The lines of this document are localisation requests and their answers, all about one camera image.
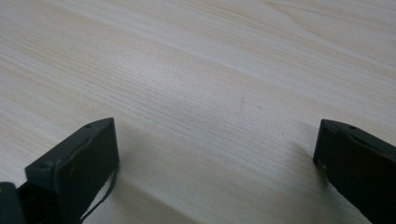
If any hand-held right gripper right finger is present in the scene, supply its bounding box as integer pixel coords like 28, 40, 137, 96
312, 119, 396, 224

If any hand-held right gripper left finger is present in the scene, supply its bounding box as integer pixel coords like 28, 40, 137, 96
17, 117, 120, 224

